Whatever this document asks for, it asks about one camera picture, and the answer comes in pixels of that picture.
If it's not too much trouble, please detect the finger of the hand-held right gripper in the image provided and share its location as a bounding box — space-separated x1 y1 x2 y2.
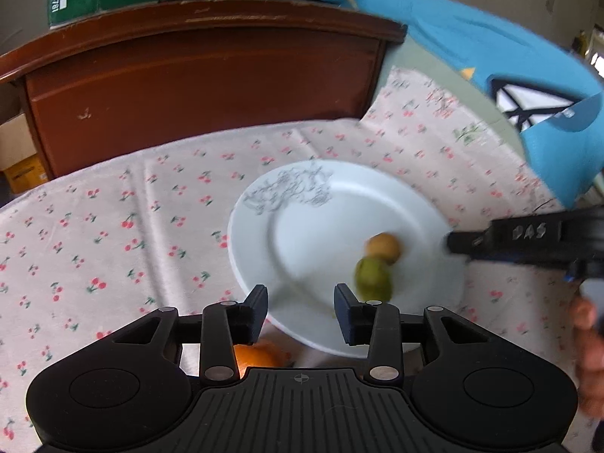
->
446 229 494 259

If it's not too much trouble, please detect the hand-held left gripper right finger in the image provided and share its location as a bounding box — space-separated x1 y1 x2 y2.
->
334 283 503 384

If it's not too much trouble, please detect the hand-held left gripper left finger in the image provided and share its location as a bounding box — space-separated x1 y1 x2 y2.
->
97 284 270 385

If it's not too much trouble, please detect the green jujube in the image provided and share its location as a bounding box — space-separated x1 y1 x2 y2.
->
355 257 393 303

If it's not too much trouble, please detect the small orange mandarin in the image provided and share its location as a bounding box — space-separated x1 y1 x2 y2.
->
233 340 291 381

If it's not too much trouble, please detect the brown longan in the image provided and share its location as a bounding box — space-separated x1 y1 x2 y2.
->
365 232 403 265

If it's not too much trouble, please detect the white plate with grey print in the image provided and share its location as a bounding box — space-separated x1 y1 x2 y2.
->
228 159 465 358

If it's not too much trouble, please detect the person's right hand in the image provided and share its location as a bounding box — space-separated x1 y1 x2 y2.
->
569 296 604 417

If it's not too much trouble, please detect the cherry print cloth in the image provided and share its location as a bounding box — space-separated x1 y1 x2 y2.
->
0 66 574 453

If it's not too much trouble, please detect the window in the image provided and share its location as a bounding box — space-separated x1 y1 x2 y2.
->
585 28 604 76

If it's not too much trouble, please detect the blue printed blanket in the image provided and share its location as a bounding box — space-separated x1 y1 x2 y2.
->
321 0 604 209

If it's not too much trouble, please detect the brown wooden headboard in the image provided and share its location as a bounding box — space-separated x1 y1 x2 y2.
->
0 0 407 180

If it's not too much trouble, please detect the brown cardboard box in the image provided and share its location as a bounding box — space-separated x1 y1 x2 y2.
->
0 113 48 194

